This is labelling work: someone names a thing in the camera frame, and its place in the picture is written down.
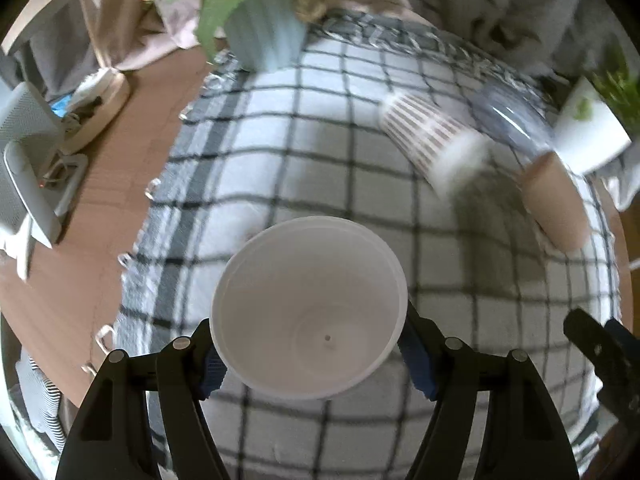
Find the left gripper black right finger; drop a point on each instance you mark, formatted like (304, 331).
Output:
(523, 435)

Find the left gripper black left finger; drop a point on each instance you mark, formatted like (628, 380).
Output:
(111, 436)

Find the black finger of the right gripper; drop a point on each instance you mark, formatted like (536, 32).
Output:
(629, 343)
(597, 344)

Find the white plastic cup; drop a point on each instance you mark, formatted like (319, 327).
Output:
(309, 308)

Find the pink cup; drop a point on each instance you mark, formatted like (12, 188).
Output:
(550, 196)

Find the plaid patterned paper cup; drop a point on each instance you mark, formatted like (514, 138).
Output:
(448, 153)

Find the clear blue plastic cup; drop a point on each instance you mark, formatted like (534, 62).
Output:
(508, 118)

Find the white plant pot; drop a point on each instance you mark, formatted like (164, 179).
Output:
(587, 134)

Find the green potted plant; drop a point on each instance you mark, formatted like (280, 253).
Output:
(618, 87)

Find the white tablet stand device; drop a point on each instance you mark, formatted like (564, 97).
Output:
(38, 182)

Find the checkered grey white tablecloth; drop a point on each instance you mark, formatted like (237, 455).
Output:
(256, 150)

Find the round wooden tray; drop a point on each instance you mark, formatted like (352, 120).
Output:
(92, 107)

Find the pink curtain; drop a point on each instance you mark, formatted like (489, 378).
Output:
(131, 34)

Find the light blue ribbed vase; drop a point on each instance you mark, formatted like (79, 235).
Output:
(265, 35)

